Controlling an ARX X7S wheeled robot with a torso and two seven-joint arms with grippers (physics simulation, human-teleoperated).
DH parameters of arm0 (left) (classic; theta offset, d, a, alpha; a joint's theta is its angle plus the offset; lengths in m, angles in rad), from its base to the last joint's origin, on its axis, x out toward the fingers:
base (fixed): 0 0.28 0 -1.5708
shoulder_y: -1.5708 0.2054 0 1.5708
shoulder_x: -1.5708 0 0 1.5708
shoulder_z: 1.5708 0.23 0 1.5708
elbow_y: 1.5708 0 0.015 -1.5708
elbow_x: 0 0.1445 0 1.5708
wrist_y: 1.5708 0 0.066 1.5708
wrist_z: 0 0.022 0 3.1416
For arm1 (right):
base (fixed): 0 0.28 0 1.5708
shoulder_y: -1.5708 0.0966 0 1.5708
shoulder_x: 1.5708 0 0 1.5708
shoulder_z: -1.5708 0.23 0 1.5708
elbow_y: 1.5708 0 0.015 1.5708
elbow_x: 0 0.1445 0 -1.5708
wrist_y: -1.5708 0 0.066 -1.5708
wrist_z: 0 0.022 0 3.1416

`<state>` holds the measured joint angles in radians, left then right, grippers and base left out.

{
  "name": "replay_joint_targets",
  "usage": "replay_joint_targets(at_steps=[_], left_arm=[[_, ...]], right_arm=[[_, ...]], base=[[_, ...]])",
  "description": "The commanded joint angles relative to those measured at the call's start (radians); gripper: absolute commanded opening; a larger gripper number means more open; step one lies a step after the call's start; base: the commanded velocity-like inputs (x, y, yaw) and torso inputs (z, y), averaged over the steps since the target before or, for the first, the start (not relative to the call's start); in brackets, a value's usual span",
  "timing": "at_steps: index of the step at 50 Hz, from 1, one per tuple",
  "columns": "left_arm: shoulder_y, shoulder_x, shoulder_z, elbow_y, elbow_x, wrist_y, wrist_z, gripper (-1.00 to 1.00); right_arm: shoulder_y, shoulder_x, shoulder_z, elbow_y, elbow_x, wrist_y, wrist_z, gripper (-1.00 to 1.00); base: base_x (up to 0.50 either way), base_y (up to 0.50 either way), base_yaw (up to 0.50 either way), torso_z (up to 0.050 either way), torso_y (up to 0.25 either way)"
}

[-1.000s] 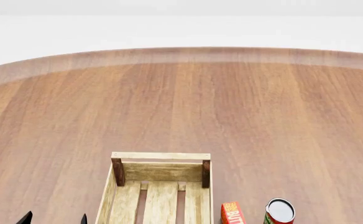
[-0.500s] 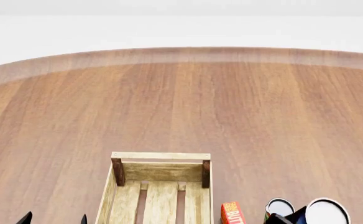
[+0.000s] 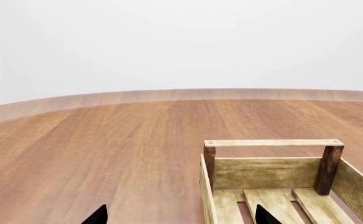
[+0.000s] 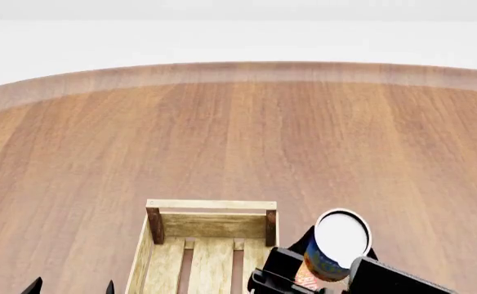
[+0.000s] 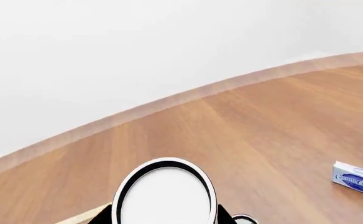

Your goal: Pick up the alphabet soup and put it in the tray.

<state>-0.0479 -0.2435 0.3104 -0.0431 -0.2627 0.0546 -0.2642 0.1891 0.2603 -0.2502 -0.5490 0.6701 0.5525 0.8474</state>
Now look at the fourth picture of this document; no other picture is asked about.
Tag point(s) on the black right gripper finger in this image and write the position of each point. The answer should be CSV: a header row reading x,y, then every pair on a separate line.
x,y
281,263
385,278

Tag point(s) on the can with white lid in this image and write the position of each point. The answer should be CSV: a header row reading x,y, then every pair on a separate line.
x,y
340,239

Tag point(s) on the light wooden slatted crate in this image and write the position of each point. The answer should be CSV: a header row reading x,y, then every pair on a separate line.
x,y
212,260

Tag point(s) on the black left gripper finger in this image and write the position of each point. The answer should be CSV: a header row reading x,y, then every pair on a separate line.
x,y
110,288
34,287

